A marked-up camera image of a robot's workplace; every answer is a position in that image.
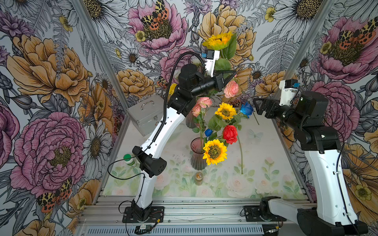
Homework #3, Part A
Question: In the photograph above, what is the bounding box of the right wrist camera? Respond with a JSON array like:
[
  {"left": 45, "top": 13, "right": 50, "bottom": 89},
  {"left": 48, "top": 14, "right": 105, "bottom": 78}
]
[{"left": 279, "top": 79, "right": 300, "bottom": 106}]

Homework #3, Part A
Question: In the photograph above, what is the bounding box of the white rose bunch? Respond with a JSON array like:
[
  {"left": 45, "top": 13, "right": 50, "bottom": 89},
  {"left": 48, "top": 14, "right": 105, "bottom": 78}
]
[{"left": 168, "top": 83, "right": 177, "bottom": 98}]

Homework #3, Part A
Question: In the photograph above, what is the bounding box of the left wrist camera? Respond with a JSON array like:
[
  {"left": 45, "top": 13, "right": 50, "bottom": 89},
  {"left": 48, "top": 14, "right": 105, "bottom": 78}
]
[{"left": 201, "top": 50, "right": 220, "bottom": 77}]

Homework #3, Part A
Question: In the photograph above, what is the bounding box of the blue rose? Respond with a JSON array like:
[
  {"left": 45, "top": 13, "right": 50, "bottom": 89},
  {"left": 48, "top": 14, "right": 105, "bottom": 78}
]
[{"left": 240, "top": 102, "right": 254, "bottom": 119}]

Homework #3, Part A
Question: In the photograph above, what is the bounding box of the pink carnation stem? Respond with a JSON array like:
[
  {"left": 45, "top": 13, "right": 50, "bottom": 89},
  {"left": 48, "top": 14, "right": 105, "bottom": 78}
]
[{"left": 192, "top": 97, "right": 213, "bottom": 143}]

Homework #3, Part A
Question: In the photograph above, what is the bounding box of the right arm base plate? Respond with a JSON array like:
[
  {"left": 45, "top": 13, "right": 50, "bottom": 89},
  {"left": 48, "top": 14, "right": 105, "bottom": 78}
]
[{"left": 243, "top": 206, "right": 287, "bottom": 222}]

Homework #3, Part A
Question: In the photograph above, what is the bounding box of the large sunflower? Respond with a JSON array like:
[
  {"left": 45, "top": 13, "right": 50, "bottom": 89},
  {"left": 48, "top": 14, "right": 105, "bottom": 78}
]
[{"left": 203, "top": 139, "right": 227, "bottom": 165}]

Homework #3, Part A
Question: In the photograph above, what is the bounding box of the back ribbed glass vase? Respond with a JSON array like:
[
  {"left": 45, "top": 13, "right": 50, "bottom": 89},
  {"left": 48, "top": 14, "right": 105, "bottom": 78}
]
[{"left": 185, "top": 111, "right": 198, "bottom": 129}]

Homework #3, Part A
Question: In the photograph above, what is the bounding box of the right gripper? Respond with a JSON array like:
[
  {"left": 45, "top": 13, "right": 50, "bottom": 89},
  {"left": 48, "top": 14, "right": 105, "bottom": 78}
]
[{"left": 252, "top": 97, "right": 306, "bottom": 130}]

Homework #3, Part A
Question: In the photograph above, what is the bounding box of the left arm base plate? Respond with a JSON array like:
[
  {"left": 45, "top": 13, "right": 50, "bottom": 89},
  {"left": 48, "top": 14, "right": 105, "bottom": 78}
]
[{"left": 122, "top": 206, "right": 164, "bottom": 223}]

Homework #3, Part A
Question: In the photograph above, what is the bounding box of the sunflower stem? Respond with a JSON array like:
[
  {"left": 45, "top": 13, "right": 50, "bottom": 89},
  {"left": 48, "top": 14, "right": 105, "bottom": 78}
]
[{"left": 202, "top": 32, "right": 237, "bottom": 71}]

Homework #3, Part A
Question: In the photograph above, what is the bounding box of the red rose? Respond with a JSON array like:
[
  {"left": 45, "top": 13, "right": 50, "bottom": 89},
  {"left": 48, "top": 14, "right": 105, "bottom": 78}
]
[{"left": 221, "top": 125, "right": 238, "bottom": 146}]

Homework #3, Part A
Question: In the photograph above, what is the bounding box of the pink rose bunch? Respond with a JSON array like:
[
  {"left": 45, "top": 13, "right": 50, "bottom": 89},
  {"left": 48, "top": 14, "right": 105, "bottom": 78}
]
[{"left": 223, "top": 81, "right": 239, "bottom": 98}]

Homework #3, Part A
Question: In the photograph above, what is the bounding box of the yellow ranunculus flower stem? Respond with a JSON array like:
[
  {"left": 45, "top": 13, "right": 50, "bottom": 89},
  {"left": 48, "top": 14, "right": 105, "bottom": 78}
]
[{"left": 237, "top": 112, "right": 259, "bottom": 175}]

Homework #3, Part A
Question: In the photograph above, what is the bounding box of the grey metal case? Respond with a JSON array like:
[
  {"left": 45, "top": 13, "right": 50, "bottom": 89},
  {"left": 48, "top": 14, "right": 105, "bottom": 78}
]
[{"left": 127, "top": 95, "right": 164, "bottom": 136}]

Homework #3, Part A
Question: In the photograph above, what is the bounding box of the small glass spice jar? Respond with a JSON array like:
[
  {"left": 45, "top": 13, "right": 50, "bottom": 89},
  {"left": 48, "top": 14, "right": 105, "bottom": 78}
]
[{"left": 194, "top": 171, "right": 203, "bottom": 186}]

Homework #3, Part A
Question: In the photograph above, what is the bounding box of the small blue rosebud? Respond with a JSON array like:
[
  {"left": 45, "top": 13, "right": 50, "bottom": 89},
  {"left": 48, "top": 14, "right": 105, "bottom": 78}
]
[{"left": 204, "top": 129, "right": 213, "bottom": 137}]

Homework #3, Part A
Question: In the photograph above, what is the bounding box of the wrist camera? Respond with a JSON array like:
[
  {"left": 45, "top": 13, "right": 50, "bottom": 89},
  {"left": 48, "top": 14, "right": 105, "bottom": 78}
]
[
  {"left": 201, "top": 50, "right": 220, "bottom": 77},
  {"left": 279, "top": 79, "right": 300, "bottom": 106}
]

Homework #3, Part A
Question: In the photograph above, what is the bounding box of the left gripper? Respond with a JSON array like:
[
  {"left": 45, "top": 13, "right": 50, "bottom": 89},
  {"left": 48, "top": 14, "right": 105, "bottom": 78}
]
[{"left": 190, "top": 68, "right": 236, "bottom": 96}]

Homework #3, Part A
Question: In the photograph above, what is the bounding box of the floral table mat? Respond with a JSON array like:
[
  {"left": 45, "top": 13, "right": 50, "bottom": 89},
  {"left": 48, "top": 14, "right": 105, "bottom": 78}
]
[{"left": 103, "top": 159, "right": 305, "bottom": 200}]

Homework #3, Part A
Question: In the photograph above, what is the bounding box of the aluminium rail frame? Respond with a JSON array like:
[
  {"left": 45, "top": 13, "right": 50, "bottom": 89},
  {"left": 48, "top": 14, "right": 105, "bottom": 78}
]
[{"left": 73, "top": 196, "right": 334, "bottom": 236}]

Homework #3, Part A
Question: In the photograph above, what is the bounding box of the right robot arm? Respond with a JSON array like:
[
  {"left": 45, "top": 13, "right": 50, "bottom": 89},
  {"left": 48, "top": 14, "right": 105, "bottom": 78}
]
[{"left": 254, "top": 91, "right": 368, "bottom": 236}]

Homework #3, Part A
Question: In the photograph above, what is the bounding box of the front ribbed glass vase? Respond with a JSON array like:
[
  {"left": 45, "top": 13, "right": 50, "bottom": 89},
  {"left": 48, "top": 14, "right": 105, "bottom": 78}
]
[{"left": 191, "top": 138, "right": 207, "bottom": 171}]

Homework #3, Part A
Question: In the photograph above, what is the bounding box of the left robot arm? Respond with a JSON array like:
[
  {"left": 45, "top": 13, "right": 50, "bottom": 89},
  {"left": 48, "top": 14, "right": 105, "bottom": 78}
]
[{"left": 131, "top": 64, "right": 236, "bottom": 221}]

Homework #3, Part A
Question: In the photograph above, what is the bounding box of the ribbed glass vase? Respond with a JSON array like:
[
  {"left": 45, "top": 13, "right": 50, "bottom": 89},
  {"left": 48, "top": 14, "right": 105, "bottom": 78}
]
[
  {"left": 191, "top": 138, "right": 207, "bottom": 171},
  {"left": 185, "top": 111, "right": 198, "bottom": 129}
]

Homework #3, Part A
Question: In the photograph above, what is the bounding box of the green cap white bottle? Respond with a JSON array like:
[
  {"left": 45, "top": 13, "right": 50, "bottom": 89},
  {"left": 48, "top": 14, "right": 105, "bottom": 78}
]
[{"left": 123, "top": 154, "right": 137, "bottom": 169}]

